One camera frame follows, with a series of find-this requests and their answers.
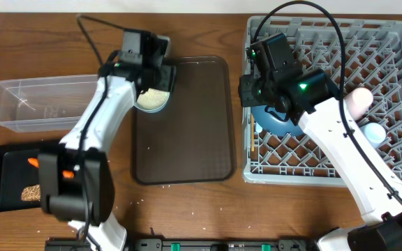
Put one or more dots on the pink cup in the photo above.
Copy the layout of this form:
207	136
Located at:
358	102

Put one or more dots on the dark blue plate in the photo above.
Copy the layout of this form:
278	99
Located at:
270	121

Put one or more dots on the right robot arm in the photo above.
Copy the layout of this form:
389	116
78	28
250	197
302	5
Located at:
311	101

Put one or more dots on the grey dishwasher rack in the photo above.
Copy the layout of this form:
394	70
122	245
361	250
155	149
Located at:
368	54

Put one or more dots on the wooden chopstick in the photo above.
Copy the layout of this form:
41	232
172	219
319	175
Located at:
252	134

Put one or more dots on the orange carrot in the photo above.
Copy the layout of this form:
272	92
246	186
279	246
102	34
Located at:
33	162

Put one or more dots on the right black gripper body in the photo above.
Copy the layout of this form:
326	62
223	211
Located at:
255	93

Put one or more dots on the black plastic bin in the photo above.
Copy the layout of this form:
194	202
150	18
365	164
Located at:
16	173

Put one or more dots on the dark brown serving tray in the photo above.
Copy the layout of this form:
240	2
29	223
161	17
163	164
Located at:
192	138

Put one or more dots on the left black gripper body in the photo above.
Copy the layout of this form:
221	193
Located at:
166	78

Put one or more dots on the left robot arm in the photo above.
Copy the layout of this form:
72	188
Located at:
75	181

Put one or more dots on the brown food scrap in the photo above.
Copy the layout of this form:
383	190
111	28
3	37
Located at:
31	193

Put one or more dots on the clear plastic bin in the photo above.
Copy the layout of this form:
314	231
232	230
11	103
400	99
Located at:
45	103

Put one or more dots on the light blue cup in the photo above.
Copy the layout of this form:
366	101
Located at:
374	133

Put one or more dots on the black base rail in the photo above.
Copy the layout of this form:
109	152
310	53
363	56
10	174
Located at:
150	244

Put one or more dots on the light blue plastic spoon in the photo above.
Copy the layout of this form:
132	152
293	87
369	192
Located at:
258	128

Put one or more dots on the light blue rice bowl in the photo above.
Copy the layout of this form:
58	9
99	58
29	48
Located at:
152	101

